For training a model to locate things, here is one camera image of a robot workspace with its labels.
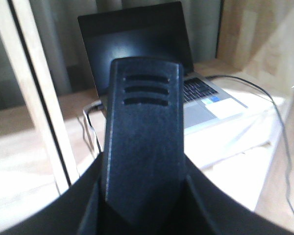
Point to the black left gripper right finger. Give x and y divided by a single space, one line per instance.
223 214

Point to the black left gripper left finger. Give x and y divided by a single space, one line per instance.
74 213

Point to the white label sticker right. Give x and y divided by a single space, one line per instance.
225 108

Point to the silver open laptop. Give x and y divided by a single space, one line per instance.
156 31

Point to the grey curtain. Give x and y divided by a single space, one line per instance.
58 28

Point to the wooden shelf post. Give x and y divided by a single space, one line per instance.
22 57

